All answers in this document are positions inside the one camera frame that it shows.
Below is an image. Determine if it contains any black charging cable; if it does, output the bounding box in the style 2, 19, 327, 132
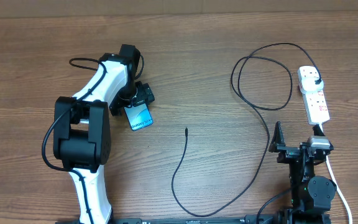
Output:
171, 42, 323, 218

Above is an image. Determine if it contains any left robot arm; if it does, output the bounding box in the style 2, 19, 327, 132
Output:
46, 44, 155, 223

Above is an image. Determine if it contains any white charger plug adapter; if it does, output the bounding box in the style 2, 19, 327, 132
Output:
299, 78, 324, 94

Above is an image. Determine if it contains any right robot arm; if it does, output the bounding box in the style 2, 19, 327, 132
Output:
269, 121, 337, 223

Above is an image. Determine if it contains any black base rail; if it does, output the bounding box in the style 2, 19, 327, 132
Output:
56, 213, 332, 224

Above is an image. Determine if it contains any white power strip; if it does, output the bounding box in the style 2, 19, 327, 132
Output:
297, 66, 330, 125

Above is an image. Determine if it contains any white power strip cord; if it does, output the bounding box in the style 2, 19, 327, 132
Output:
318, 123, 354, 224

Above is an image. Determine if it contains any smartphone with blue screen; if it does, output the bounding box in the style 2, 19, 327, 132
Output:
124, 104, 154, 131

